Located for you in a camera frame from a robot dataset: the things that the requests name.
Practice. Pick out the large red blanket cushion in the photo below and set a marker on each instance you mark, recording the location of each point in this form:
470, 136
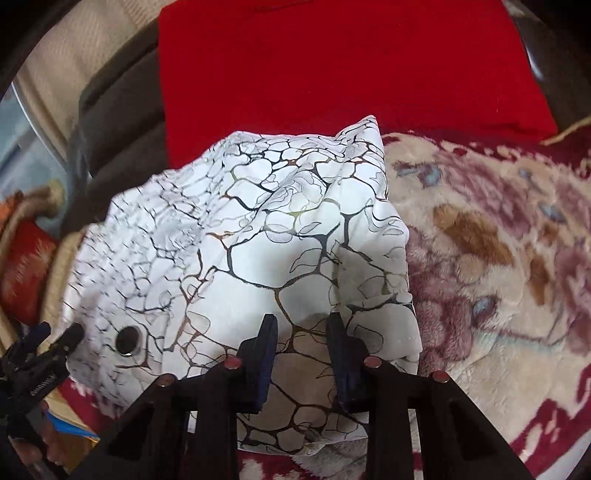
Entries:
346, 69

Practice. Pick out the white black crackle-print coat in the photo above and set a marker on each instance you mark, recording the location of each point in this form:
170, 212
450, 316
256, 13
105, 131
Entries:
277, 207

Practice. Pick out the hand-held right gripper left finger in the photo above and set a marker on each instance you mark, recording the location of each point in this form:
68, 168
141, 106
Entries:
265, 364

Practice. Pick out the red cardboard box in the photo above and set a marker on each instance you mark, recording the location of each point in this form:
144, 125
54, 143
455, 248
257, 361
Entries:
25, 272

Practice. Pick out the blue yellow plastic toy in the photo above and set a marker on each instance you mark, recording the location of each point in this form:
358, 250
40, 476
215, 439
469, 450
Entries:
69, 427

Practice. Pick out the floral red beige sofa cover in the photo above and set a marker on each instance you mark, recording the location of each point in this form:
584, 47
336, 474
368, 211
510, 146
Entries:
485, 254

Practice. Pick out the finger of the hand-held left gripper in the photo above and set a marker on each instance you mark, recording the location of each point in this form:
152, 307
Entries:
32, 339
69, 339

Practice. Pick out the person's left hand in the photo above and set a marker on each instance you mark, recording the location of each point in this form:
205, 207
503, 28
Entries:
32, 454

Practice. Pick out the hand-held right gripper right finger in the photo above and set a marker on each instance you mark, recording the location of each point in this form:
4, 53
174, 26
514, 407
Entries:
341, 369

